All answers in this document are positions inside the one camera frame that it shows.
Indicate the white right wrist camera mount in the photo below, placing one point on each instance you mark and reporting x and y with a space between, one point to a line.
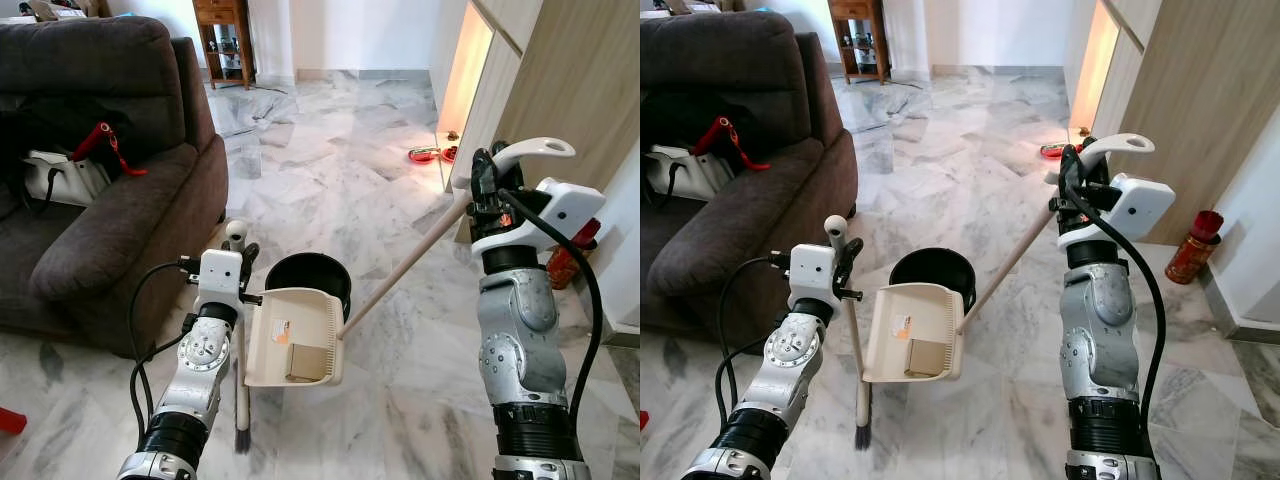
560 210
1140 205

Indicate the small tan cardboard box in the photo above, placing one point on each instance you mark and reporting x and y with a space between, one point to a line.
928 357
308 362

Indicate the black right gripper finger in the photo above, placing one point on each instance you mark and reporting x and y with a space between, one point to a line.
1069 167
484 172

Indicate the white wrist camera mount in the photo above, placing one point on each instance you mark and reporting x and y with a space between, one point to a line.
1140 205
812 272
220 275
560 210

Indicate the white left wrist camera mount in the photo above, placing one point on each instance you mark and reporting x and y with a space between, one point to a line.
812 272
220 275

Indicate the beige broom with purple bristles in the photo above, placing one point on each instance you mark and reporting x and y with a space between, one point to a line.
862 390
243 400

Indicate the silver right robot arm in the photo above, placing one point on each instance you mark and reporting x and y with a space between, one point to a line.
520 340
1100 340

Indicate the white bag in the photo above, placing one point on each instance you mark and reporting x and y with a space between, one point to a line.
685 172
60 180

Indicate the black round trash bin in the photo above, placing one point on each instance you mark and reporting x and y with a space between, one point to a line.
315 272
935 267

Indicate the tall light wood cabinet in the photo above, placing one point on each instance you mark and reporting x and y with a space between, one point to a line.
1200 90
570 80

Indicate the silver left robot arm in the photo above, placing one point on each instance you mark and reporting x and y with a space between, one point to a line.
790 370
200 370

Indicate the red patterned cylindrical canister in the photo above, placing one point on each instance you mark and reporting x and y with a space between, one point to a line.
565 265
1195 250

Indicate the red slippers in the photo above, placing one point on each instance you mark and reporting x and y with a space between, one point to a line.
430 153
1053 150

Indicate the small red floor object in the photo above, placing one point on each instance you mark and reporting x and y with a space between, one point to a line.
10 420

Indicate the black garment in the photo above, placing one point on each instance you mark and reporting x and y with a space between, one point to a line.
675 112
50 120

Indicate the dark brown fabric sofa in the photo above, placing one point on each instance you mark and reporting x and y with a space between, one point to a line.
100 240
740 225

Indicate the small brown wooden shelf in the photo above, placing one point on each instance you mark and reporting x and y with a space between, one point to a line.
860 30
225 30

